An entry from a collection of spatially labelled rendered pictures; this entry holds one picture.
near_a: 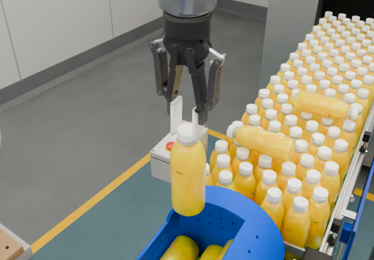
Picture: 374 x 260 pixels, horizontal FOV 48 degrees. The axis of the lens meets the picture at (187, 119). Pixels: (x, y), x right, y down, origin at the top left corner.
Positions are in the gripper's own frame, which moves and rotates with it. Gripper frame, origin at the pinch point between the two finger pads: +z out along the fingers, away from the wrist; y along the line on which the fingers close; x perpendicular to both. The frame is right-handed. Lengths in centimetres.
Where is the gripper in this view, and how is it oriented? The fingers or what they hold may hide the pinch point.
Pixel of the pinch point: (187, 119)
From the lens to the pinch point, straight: 74.7
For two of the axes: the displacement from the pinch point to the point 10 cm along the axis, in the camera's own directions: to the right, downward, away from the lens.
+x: 5.0, -4.8, 7.2
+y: 8.7, 2.8, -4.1
